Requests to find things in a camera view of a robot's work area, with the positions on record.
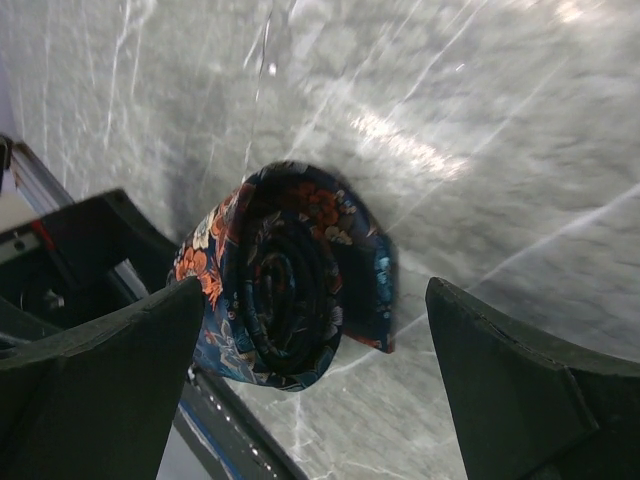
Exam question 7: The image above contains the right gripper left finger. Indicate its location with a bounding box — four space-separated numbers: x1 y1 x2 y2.
1 277 204 479

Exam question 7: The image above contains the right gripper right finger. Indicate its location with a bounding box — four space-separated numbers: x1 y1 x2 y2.
425 277 639 479

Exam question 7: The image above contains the dark floral patterned necktie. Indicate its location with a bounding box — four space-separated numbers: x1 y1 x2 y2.
168 161 395 392

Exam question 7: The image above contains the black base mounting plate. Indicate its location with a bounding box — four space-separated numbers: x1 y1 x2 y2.
1 189 177 350

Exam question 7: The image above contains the aluminium rail frame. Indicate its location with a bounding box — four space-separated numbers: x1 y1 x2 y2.
0 134 76 261

